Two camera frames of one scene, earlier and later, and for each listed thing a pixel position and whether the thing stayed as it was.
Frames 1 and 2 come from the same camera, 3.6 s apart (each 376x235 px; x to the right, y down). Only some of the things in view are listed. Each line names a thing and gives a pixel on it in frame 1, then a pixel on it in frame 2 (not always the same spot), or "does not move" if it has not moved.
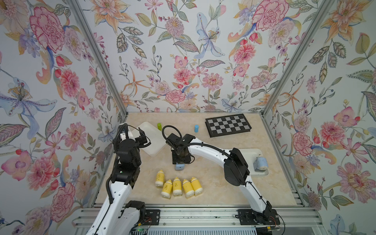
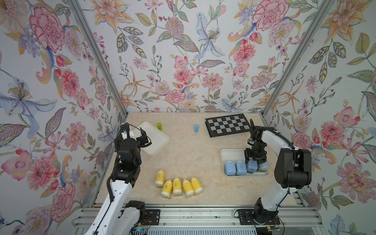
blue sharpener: [260, 164] does not move
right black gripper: [174, 159] to [260, 158]
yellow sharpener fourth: [188, 188] does not move
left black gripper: [141, 142] does not move
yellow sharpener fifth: [197, 186] does not move
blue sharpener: [179, 167] to [252, 166]
